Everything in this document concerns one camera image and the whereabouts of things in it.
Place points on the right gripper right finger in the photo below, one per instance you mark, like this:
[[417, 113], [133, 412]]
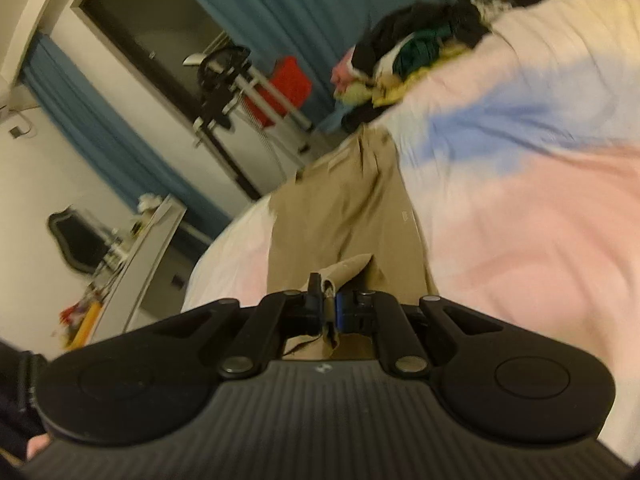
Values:
[[355, 312]]

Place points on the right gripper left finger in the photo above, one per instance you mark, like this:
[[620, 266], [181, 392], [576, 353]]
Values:
[[313, 308]]

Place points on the beige khaki trousers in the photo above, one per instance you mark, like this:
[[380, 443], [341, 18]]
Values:
[[348, 217]]

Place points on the pile of mixed clothes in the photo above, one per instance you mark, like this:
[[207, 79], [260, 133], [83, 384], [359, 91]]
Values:
[[389, 59]]

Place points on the pastel pink blue bedsheet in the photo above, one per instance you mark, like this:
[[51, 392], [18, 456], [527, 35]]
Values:
[[521, 163]]

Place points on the white tripod stand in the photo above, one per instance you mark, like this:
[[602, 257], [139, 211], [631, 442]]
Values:
[[225, 76]]

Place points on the black ornate mirror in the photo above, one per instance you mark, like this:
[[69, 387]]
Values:
[[82, 246]]

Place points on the red cloth on tripod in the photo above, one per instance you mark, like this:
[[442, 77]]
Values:
[[288, 78]]

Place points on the dark window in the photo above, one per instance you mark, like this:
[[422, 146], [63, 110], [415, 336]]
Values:
[[154, 37]]

